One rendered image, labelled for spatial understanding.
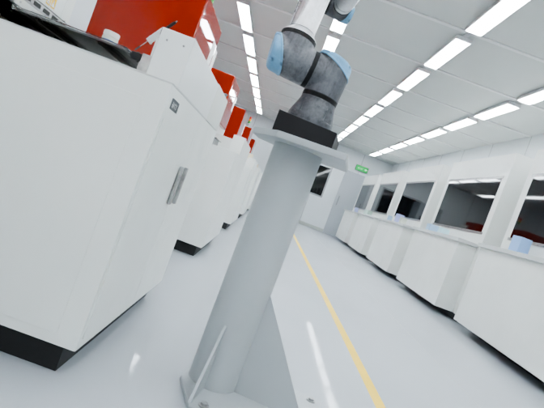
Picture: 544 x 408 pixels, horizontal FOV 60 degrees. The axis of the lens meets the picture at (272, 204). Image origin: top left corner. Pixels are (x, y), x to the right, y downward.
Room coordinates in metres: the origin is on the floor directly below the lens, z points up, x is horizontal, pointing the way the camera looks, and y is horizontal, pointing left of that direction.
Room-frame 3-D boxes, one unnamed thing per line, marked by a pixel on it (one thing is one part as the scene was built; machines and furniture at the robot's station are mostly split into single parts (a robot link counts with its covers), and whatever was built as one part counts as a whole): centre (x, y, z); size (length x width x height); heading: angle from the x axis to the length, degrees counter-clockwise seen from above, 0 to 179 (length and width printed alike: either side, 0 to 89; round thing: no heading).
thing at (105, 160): (1.67, 0.65, 0.41); 0.96 x 0.64 x 0.82; 1
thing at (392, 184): (10.53, -2.58, 1.00); 1.80 x 1.08 x 2.00; 1
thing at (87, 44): (1.59, 0.76, 0.90); 0.34 x 0.34 x 0.01; 1
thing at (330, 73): (1.48, -0.02, 1.05); 0.13 x 0.12 x 0.14; 99
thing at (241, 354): (1.47, -0.12, 0.41); 0.51 x 0.44 x 0.82; 80
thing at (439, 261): (6.13, -2.63, 1.00); 1.80 x 1.08 x 2.00; 1
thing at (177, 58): (1.53, 0.39, 0.89); 0.55 x 0.09 x 0.14; 1
